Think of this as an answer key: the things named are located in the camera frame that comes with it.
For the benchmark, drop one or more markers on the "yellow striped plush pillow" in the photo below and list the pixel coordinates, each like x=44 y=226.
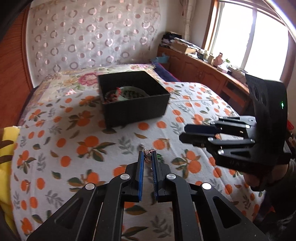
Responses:
x=8 y=145

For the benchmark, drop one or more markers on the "pink circle patterned curtain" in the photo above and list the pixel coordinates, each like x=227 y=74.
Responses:
x=74 y=35

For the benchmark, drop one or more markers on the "wooden side cabinet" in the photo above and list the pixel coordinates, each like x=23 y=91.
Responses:
x=189 y=69

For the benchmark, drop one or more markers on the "floral quilt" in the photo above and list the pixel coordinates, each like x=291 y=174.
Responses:
x=64 y=83

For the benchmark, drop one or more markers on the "green jade bangle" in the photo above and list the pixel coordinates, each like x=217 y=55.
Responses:
x=131 y=92

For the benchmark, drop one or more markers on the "person's right hand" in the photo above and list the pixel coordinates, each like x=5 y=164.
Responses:
x=281 y=178

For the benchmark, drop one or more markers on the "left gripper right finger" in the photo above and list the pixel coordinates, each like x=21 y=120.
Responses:
x=155 y=174

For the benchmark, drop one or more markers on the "orange print bed sheet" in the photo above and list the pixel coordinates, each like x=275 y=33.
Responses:
x=64 y=144

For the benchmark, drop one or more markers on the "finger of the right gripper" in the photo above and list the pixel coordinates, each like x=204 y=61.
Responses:
x=193 y=139
x=201 y=129

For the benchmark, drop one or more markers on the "red beaded charm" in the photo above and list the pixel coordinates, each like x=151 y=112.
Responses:
x=113 y=95

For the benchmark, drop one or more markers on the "wooden wardrobe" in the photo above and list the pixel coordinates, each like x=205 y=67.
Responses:
x=16 y=84

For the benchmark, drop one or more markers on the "cardboard box on cabinet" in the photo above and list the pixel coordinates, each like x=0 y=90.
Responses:
x=183 y=48

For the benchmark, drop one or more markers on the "side window curtain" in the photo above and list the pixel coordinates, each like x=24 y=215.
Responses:
x=188 y=13

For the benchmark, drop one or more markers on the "black square jewelry box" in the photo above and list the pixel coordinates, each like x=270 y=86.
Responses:
x=121 y=113

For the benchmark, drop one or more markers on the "gold hair pin bundle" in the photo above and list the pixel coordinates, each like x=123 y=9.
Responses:
x=148 y=155

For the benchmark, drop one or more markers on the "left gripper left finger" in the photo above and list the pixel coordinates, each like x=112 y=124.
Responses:
x=140 y=173

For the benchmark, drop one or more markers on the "navy blue blanket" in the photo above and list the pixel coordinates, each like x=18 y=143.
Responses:
x=164 y=74

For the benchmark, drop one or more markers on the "window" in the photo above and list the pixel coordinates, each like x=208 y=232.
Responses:
x=251 y=38

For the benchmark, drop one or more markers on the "pink figurine on sill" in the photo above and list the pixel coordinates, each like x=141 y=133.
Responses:
x=218 y=60

